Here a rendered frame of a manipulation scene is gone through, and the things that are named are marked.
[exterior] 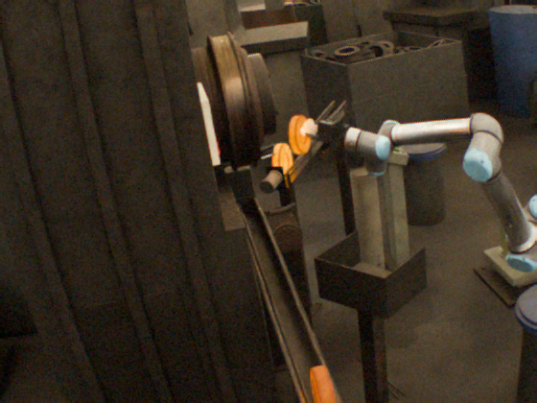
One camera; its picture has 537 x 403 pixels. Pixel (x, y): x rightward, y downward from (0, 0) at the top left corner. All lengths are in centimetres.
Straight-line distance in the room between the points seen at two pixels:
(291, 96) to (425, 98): 99
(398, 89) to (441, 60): 43
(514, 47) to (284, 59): 186
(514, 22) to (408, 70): 118
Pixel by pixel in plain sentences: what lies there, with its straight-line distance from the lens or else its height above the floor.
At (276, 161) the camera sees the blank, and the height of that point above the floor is 73.
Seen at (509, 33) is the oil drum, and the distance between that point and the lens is 548.
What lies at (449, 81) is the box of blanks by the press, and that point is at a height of 47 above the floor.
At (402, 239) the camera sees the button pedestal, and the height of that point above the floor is 14.
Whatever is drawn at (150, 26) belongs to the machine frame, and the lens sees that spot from 178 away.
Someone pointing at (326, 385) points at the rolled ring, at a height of 76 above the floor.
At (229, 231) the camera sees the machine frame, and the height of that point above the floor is 87.
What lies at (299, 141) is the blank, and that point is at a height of 81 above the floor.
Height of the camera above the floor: 166
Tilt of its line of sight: 22 degrees down
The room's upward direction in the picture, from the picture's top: 10 degrees counter-clockwise
